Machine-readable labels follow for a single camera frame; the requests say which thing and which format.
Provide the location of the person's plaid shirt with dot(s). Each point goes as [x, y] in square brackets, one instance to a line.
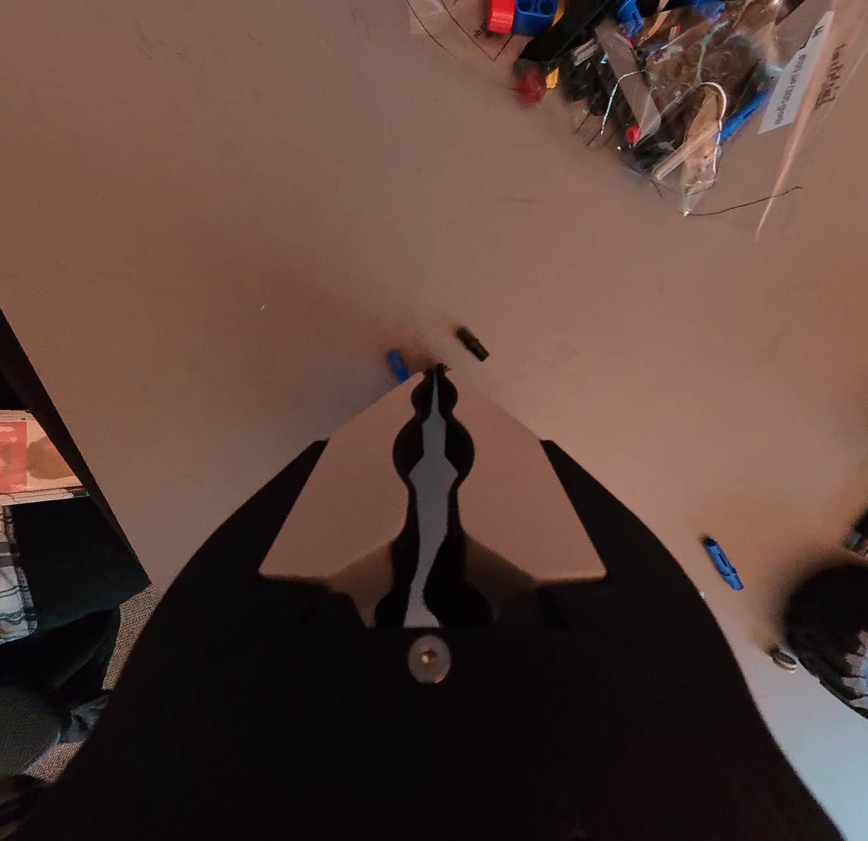
[13, 576]

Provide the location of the clear bag of toy bricks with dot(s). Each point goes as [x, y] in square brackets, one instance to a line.
[678, 61]

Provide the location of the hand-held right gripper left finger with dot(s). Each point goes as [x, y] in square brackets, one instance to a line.
[339, 508]

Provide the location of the printed booklet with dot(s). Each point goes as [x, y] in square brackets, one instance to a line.
[34, 458]

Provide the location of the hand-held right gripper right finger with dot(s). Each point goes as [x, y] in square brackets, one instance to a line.
[529, 508]

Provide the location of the black pin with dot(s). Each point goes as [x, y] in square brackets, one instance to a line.
[473, 344]

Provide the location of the small grey bush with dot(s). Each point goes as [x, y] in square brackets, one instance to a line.
[784, 658]

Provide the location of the grey desk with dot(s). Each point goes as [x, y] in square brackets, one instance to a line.
[271, 210]

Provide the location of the blue pin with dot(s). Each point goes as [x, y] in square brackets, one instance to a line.
[398, 366]
[722, 564]

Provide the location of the black tyre blue hub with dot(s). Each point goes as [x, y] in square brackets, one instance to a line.
[824, 637]

